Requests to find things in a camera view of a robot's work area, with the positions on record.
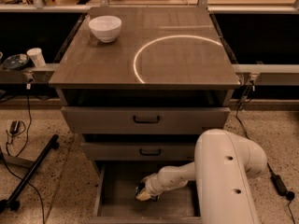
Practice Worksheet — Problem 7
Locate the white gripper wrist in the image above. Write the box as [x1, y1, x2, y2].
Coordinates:
[135, 173, 164, 201]

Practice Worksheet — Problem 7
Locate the grey top drawer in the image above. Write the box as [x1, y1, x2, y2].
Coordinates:
[62, 106, 230, 134]

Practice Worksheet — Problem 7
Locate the black power adapter right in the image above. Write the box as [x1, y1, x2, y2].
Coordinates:
[271, 174, 288, 196]

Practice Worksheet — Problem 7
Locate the black cable right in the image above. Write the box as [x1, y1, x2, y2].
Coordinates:
[235, 81, 299, 222]

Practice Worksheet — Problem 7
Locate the white ceramic bowl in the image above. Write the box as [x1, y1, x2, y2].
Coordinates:
[89, 15, 122, 43]

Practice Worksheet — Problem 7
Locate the grey drawer cabinet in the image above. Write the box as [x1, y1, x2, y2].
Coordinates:
[49, 6, 241, 224]

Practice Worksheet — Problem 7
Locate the grey middle drawer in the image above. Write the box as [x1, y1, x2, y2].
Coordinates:
[81, 142, 195, 161]

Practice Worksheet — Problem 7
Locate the open grey bottom drawer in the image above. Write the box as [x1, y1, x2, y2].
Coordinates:
[86, 161, 202, 224]

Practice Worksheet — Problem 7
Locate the blue pepsi can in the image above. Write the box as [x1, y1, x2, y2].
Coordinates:
[135, 183, 159, 202]

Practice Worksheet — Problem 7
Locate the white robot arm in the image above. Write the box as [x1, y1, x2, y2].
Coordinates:
[135, 129, 267, 224]

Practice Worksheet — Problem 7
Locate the dark blue plate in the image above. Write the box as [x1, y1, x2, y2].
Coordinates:
[3, 54, 29, 70]

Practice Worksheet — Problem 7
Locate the black cable left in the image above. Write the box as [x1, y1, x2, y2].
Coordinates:
[0, 84, 47, 224]

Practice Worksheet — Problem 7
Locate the black power adapter left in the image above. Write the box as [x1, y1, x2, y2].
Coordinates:
[9, 120, 20, 134]

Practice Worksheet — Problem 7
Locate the black cable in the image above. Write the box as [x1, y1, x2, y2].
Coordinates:
[235, 81, 299, 222]
[0, 84, 47, 224]

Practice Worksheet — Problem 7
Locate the black stand leg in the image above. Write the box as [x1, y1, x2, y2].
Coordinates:
[0, 134, 59, 212]

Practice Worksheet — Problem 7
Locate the white paper cup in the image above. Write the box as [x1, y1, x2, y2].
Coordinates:
[27, 48, 46, 67]

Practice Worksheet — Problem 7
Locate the black power adapter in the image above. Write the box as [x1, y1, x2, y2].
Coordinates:
[271, 174, 288, 196]
[9, 120, 20, 134]

